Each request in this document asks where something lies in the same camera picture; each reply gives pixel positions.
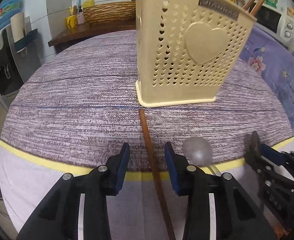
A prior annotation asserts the round steel spoon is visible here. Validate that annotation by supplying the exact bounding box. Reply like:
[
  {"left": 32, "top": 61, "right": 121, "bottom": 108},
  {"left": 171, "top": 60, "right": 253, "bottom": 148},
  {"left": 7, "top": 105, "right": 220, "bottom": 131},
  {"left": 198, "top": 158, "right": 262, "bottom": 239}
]
[{"left": 182, "top": 137, "right": 221, "bottom": 176}]

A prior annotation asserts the dark wooden counter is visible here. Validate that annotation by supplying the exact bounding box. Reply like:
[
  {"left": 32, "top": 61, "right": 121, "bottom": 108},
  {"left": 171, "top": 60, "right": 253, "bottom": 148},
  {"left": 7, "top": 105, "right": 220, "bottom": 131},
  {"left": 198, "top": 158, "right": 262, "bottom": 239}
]
[{"left": 48, "top": 19, "right": 136, "bottom": 54}]

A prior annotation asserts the beige perforated utensil holder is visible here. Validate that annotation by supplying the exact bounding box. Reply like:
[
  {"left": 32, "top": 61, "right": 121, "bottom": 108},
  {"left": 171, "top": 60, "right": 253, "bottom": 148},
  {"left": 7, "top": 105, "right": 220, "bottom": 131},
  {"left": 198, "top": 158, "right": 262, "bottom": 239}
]
[{"left": 136, "top": 0, "right": 256, "bottom": 108}]

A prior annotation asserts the brown wooden chopstick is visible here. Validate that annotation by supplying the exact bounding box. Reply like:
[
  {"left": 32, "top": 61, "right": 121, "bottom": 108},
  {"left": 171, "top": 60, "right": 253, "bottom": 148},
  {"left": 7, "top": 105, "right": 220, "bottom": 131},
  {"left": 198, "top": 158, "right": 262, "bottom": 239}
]
[{"left": 139, "top": 108, "right": 176, "bottom": 240}]

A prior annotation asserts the white microwave oven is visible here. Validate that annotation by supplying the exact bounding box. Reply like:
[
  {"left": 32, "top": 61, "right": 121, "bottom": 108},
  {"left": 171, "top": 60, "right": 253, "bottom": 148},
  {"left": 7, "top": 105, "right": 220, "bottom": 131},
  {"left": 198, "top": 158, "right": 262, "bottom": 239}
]
[{"left": 255, "top": 5, "right": 294, "bottom": 46}]

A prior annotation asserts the woven pattern basin sink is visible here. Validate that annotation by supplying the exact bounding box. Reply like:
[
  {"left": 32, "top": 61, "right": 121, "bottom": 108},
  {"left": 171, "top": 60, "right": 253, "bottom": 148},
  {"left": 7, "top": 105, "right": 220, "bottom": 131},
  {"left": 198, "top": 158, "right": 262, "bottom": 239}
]
[{"left": 83, "top": 1, "right": 136, "bottom": 24}]

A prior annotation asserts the water dispenser machine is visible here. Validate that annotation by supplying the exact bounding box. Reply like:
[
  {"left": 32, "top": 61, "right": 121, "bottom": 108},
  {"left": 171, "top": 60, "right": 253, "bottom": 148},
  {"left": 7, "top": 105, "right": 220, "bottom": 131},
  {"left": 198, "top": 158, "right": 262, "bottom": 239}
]
[{"left": 0, "top": 25, "right": 41, "bottom": 110}]

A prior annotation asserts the yellow soap dispenser bottle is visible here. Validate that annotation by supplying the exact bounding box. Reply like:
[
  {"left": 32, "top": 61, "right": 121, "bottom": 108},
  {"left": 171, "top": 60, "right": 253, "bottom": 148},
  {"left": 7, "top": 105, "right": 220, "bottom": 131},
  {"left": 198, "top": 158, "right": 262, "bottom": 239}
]
[{"left": 82, "top": 0, "right": 95, "bottom": 9}]

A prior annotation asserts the purple floral cloth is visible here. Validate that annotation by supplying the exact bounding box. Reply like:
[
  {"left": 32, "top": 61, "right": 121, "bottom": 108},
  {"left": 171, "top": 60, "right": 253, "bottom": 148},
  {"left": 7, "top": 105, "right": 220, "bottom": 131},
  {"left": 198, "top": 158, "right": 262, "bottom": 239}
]
[{"left": 240, "top": 26, "right": 294, "bottom": 136}]

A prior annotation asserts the yellow mug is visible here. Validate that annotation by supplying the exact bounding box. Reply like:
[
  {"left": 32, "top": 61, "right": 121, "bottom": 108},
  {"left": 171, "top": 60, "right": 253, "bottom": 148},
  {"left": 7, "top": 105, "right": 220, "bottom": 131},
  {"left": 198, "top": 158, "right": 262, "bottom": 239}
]
[{"left": 66, "top": 15, "right": 78, "bottom": 29}]

